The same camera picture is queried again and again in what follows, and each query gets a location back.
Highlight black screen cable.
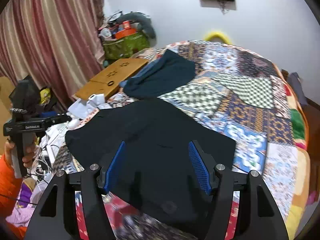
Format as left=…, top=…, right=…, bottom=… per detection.
left=217, top=0, right=229, bottom=13

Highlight dark teal garment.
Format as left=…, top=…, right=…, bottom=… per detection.
left=123, top=49, right=196, bottom=100

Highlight green storage bag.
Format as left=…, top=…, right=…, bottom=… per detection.
left=102, top=32, right=150, bottom=60

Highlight blue cloth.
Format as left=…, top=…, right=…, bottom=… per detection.
left=119, top=59, right=160, bottom=87

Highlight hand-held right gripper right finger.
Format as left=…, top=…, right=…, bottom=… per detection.
left=188, top=140, right=290, bottom=240

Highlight grey neck pillow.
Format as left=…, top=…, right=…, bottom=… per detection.
left=117, top=12, right=157, bottom=40

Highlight person's left hand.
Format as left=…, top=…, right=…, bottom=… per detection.
left=4, top=135, right=40, bottom=171

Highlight yellow toy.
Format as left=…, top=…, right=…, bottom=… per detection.
left=40, top=87, right=52, bottom=104

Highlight black pants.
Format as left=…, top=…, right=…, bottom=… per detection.
left=65, top=97, right=237, bottom=233

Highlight person's left forearm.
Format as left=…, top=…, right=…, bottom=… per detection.
left=0, top=152, right=30, bottom=233

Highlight orange box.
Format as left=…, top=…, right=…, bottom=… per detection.
left=115, top=28, right=137, bottom=39

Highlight wooden lap desk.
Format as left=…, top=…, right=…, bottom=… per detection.
left=74, top=58, right=148, bottom=100

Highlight thin black cable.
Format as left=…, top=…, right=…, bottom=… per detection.
left=0, top=194, right=38, bottom=205

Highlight grey bag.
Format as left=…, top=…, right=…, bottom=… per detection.
left=287, top=72, right=307, bottom=105

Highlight patchwork printed blanket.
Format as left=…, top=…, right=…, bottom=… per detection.
left=57, top=39, right=312, bottom=240

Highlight striped pink curtain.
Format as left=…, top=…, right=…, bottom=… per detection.
left=0, top=0, right=105, bottom=105

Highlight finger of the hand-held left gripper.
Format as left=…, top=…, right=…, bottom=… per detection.
left=44, top=114, right=73, bottom=129

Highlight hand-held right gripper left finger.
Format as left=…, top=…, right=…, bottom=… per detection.
left=25, top=140, right=125, bottom=240

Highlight lavender cloth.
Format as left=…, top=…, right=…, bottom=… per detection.
left=6, top=180, right=48, bottom=230

